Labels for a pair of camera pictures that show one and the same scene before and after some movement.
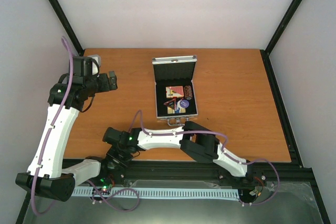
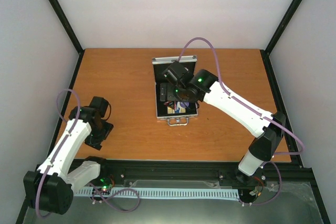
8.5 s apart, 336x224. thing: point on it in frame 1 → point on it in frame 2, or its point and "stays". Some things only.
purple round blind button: x=184 y=103 stays
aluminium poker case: x=175 y=100 stays
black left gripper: x=106 y=85 → x=96 y=143
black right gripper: x=111 y=153 → x=170 y=96
